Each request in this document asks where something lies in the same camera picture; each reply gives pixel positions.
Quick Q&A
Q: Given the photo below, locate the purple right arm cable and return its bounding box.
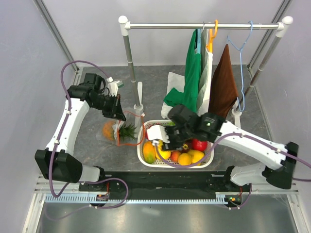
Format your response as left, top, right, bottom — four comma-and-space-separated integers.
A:
152, 132, 311, 210

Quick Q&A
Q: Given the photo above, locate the yellow bell pepper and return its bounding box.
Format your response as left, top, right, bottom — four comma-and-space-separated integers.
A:
188, 150, 205, 164

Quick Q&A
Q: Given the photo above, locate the yellow pear fruit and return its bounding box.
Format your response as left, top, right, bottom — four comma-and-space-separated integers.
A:
155, 143, 171, 160

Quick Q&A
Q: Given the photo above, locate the red bell pepper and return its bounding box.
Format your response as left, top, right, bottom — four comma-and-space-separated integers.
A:
191, 138, 208, 151

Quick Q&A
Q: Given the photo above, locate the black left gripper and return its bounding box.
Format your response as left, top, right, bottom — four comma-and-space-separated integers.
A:
91, 94, 126, 122

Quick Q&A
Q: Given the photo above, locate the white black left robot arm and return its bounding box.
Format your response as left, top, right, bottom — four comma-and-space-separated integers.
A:
35, 73, 126, 191

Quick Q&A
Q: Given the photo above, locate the orange plastic hanger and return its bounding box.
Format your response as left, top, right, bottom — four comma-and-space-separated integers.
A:
206, 20, 218, 53

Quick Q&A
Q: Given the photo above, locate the light blue hanger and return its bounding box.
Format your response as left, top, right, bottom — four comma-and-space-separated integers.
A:
195, 29, 202, 54

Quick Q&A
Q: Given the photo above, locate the brown towel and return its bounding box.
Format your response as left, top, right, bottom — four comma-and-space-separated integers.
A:
208, 45, 239, 118

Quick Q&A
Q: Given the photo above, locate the green shirt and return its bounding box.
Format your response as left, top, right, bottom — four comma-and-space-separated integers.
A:
164, 30, 201, 112

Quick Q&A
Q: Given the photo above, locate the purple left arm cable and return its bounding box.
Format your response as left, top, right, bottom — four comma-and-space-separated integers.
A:
43, 60, 129, 221

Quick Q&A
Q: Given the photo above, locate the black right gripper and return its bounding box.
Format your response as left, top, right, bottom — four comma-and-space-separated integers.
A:
161, 125, 192, 151

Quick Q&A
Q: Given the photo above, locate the silver white clothes rack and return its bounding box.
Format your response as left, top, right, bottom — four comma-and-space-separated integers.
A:
118, 16, 294, 111

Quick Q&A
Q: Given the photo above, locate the blue wire hanger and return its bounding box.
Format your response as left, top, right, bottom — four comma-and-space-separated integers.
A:
226, 21, 253, 112

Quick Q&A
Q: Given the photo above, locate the orange fruit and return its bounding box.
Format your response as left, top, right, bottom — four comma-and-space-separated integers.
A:
178, 153, 192, 166

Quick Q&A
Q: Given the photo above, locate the peach fruit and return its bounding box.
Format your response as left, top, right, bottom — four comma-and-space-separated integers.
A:
170, 150, 181, 163

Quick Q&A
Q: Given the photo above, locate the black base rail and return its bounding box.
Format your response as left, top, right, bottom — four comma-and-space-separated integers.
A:
79, 171, 252, 201

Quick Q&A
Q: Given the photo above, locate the orange toy pineapple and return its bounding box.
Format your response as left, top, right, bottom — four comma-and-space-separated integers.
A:
102, 120, 136, 141

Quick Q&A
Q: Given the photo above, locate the white plastic fruit basket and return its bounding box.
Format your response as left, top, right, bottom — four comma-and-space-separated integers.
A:
137, 120, 214, 168

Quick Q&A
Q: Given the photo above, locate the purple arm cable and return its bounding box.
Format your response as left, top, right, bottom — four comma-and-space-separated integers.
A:
152, 132, 311, 210
43, 60, 129, 221

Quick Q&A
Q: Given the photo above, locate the clear zip bag orange zipper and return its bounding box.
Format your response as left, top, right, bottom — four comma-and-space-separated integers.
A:
97, 110, 146, 147

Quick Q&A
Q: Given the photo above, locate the green yellow mango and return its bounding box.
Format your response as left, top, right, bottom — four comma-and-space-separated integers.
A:
142, 141, 156, 164

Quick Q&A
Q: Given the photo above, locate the white cable duct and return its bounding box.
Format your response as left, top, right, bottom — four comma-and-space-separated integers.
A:
44, 192, 229, 204

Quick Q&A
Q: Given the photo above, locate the white grey garment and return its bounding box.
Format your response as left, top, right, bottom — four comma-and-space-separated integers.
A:
161, 29, 213, 118

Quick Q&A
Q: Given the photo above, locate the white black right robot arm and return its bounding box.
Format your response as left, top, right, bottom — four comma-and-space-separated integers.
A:
147, 105, 299, 191

